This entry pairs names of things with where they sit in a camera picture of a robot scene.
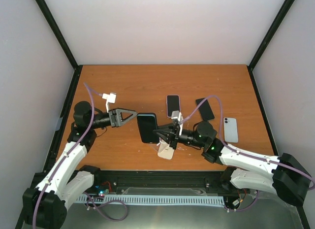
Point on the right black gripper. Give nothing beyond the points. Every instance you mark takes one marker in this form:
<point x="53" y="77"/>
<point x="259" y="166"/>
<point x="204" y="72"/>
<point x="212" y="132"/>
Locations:
<point x="169" y="133"/>

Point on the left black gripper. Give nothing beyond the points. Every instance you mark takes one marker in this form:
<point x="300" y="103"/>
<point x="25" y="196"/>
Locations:
<point x="117" y="120"/>

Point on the black phone case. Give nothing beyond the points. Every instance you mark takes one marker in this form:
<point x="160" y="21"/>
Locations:
<point x="155" y="115"/>

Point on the lilac phone case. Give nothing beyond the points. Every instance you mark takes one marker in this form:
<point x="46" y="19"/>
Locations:
<point x="168" y="114"/>

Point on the black screen phone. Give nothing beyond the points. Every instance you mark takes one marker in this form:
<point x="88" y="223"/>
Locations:
<point x="173" y="103"/>

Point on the clear magsafe phone case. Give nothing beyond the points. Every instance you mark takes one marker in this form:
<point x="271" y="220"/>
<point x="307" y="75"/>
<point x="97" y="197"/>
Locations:
<point x="156" y="146"/>

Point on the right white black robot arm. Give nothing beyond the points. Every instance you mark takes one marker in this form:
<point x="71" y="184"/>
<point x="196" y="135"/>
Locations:
<point x="203" y="136"/>

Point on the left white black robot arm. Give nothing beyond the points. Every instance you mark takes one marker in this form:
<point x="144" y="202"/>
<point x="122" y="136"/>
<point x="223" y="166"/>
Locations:
<point x="47" y="204"/>

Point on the cream white phone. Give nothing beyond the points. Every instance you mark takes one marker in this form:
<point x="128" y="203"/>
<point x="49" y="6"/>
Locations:
<point x="165" y="151"/>

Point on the light blue phone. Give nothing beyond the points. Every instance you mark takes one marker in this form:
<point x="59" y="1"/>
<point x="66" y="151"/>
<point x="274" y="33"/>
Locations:
<point x="230" y="130"/>

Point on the left green controller board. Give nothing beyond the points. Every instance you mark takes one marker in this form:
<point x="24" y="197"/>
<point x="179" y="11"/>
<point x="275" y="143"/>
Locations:
<point x="103" y="189"/>

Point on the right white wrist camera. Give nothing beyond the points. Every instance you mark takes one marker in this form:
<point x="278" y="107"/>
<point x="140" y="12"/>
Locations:
<point x="177" y="120"/>

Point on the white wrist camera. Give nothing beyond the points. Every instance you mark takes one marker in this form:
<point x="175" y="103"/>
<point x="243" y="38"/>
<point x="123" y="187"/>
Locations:
<point x="110" y="99"/>
<point x="177" y="120"/>

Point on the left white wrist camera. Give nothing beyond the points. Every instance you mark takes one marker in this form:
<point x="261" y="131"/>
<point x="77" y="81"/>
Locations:
<point x="110" y="99"/>

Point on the left black side rail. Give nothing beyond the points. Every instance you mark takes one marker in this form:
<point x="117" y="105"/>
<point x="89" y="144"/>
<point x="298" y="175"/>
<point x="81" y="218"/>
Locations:
<point x="57" y="138"/>

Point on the black side rail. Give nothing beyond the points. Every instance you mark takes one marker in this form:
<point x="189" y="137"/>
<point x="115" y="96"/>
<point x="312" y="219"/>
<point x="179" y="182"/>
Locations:
<point x="263" y="113"/>
<point x="57" y="138"/>

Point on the black aluminium frame rail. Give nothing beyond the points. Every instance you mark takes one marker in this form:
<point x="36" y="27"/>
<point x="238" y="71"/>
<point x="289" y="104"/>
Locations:
<point x="214" y="182"/>

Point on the light blue cable duct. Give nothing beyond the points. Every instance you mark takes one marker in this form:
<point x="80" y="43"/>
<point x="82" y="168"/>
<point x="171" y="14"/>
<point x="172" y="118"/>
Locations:
<point x="148" y="200"/>

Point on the right wired connector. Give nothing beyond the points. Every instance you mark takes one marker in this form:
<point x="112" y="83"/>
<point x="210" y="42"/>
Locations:
<point x="241" y="196"/>

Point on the right black side rail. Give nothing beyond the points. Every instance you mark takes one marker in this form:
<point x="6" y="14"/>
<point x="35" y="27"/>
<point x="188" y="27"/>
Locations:
<point x="263" y="113"/>

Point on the left black frame post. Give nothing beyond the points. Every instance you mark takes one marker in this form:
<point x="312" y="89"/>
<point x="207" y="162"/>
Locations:
<point x="44" y="8"/>

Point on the black frame post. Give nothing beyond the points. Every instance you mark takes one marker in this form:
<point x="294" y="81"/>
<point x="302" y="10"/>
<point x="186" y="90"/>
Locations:
<point x="281" y="14"/>
<point x="44" y="8"/>

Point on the right black frame post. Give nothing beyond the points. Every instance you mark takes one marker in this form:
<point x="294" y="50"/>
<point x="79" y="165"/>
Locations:
<point x="281" y="14"/>

